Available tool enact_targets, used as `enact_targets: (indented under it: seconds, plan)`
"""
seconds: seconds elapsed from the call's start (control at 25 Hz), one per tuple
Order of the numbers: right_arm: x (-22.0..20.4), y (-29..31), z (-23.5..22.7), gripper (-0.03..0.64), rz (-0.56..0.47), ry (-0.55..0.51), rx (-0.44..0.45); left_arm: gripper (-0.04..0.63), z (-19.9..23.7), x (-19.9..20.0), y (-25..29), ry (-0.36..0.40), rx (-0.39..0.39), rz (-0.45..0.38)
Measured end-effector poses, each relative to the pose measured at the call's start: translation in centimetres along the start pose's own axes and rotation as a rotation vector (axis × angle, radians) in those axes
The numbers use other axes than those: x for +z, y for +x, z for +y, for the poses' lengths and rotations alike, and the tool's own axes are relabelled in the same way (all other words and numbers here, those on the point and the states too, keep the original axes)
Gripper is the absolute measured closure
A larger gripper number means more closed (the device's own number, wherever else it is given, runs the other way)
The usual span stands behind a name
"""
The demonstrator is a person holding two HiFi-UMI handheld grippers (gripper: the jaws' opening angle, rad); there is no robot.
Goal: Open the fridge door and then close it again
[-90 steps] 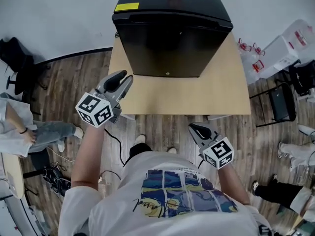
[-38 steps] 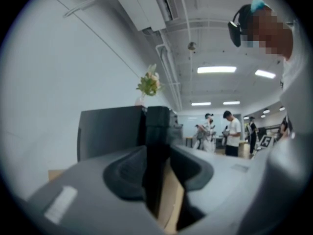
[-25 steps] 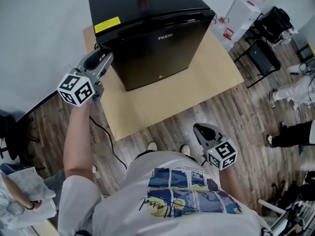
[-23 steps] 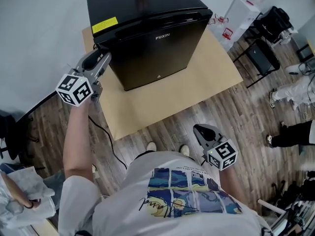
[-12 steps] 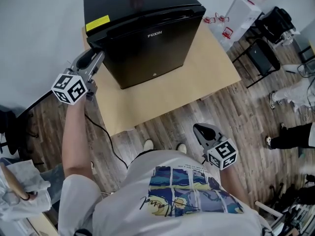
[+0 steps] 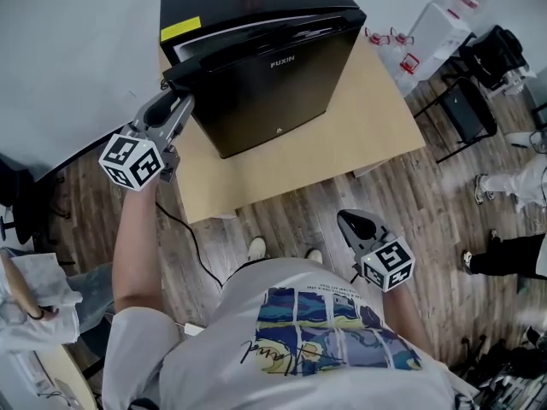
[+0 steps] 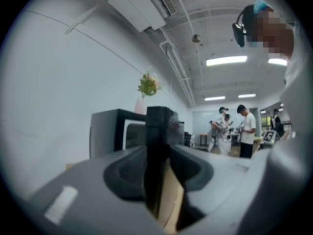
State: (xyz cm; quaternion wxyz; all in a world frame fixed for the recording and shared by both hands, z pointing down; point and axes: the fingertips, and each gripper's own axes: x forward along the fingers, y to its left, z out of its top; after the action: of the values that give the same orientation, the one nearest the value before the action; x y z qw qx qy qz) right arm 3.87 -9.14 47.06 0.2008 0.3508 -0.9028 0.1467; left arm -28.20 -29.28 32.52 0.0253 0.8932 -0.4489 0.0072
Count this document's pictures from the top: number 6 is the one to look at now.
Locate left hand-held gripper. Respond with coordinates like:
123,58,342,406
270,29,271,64
97,90,197,194

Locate black folding chair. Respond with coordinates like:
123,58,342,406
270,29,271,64
413,76,499,165

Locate wooden desk black legs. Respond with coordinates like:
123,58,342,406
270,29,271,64
0,343,97,410

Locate black mesh office chair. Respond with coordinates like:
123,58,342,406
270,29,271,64
463,24,529,91

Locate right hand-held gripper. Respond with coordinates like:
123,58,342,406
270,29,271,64
337,209,416,293

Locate white water dispenser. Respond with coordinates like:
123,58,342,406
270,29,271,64
405,2,476,87

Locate person's white printed t-shirt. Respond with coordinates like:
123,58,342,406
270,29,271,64
101,257,479,410

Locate person's right forearm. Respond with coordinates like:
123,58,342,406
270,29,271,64
379,279,432,360

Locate black mini fridge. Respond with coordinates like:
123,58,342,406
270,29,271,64
159,0,368,160

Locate person's left forearm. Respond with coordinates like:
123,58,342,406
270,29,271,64
111,184,166,315

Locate light wooden table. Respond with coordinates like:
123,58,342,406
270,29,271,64
157,27,426,225

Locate clear water jug red cap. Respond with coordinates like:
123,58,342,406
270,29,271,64
363,26,392,56
392,52,425,96
389,26,416,56

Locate black equipment pile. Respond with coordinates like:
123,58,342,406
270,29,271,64
456,326,547,410

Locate person's left shoe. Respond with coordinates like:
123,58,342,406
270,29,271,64
247,237,268,262

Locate black floor cable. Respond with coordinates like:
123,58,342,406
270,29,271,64
154,201,226,290

